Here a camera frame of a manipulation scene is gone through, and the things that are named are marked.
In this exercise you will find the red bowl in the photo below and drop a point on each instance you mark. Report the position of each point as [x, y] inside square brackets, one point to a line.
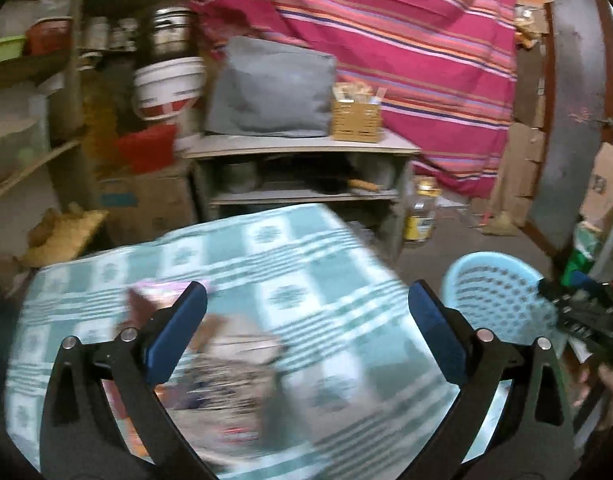
[49, 35]

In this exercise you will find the green plastic bag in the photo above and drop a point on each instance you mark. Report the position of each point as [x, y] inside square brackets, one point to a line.
[583, 252]

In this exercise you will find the green plastic basin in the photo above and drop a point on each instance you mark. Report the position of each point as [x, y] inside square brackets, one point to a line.
[4, 49]

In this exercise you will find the wooden shelf unit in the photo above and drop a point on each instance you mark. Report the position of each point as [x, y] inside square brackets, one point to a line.
[71, 60]

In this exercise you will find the yellow woven basket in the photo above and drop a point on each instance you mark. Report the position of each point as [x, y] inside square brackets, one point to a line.
[356, 120]

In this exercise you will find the pink carton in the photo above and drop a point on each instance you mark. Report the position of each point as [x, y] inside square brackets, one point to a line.
[151, 297]

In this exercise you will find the light blue plastic basket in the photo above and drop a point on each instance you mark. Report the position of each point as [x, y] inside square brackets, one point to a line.
[496, 290]

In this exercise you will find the grey cushion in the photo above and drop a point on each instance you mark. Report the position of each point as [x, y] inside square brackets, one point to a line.
[271, 90]

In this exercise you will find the grey metal door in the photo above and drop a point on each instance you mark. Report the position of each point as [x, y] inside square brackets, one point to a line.
[566, 110]

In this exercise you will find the white plastic bucket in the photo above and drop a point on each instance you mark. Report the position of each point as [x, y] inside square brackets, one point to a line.
[169, 85]

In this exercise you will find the folded cardboard box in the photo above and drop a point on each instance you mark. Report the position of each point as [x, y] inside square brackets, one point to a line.
[606, 185]

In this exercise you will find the green checkered tablecloth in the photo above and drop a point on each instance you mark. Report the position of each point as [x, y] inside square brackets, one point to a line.
[306, 260]

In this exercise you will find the pink striped cloth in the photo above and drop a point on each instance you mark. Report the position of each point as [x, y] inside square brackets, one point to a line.
[386, 40]

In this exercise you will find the red plastic basket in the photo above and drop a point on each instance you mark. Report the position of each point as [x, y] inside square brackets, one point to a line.
[146, 147]

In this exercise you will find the steel pot in cabinet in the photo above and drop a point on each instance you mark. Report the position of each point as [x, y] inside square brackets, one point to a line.
[239, 177]

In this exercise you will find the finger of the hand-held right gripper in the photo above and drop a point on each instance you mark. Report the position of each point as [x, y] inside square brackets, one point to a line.
[553, 290]

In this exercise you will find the yellow sack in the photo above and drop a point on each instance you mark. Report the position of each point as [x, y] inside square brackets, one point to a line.
[66, 235]

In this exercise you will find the crumpled patterned wrapper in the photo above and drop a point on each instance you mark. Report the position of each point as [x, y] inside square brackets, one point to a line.
[226, 395]

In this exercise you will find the wooden rolling pin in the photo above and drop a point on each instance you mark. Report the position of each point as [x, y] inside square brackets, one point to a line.
[364, 186]

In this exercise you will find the yellow-lidded plastic jar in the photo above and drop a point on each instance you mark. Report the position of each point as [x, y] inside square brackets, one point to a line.
[420, 215]

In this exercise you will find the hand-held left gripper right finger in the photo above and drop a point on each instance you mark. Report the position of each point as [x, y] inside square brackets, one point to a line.
[436, 332]

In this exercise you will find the wooden cabinet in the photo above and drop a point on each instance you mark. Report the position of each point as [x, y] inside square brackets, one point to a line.
[296, 150]

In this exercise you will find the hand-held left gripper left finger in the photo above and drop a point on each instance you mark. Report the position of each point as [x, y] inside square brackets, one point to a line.
[176, 332]

